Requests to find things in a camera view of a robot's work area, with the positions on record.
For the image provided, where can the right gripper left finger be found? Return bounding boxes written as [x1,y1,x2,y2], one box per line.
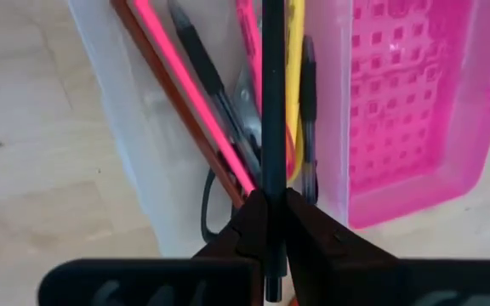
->
[37,189,270,306]

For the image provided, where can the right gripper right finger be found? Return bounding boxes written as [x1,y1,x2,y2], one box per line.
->
[285,189,490,306]

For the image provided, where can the brown pencil with blue cap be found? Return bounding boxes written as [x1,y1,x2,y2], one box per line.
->
[109,0,246,210]

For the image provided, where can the pink pencil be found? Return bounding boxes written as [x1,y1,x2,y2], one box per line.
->
[128,0,258,196]

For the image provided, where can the black-handled scissors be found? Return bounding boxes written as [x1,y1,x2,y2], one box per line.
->
[200,63,267,244]

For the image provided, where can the black ballpoint pen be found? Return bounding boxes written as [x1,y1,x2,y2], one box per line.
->
[167,0,263,184]
[260,0,288,303]
[299,34,319,206]

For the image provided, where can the yellow highlighter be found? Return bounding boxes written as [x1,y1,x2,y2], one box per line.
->
[285,0,306,184]

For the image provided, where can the pink highlighter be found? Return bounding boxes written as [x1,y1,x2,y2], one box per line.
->
[235,0,264,116]

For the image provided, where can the clear plastic supply box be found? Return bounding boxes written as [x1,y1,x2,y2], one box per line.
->
[66,0,353,258]

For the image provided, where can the pink perforated plastic lid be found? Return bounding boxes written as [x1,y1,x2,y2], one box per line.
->
[346,0,490,230]

